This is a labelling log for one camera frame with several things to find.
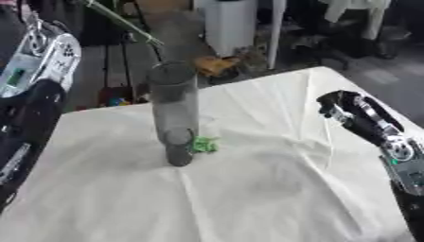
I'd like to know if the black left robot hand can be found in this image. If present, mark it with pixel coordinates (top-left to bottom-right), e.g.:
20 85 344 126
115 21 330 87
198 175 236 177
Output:
0 78 70 213

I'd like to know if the white pole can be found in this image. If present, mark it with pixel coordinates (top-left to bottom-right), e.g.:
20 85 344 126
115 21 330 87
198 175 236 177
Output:
266 0 291 71

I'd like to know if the orange brown flower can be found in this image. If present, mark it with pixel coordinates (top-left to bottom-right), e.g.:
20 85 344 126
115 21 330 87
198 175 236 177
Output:
192 55 244 77

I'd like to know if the white hanging cloth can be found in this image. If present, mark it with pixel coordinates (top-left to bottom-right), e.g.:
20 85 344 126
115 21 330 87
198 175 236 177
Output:
321 0 395 41

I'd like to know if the green flower stem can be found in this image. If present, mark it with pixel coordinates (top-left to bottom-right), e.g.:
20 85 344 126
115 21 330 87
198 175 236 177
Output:
80 0 166 63

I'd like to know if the colourful small box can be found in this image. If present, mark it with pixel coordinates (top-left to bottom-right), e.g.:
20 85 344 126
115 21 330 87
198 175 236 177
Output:
97 86 136 108

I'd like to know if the black tripod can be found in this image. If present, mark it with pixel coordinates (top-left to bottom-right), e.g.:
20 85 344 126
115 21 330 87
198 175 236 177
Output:
100 29 139 96

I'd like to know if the grey transparent cylinder vase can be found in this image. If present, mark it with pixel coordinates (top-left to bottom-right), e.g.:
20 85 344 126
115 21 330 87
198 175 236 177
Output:
144 60 201 167

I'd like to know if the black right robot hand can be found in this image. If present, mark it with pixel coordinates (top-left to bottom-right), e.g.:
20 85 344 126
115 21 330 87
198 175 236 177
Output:
316 90 408 147

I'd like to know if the white cabinet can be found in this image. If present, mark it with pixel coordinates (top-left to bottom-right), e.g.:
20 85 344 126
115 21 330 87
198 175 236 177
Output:
202 0 260 59

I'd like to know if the small green crumpled leaf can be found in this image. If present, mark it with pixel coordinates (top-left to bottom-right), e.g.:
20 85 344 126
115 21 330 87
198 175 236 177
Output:
188 135 221 155

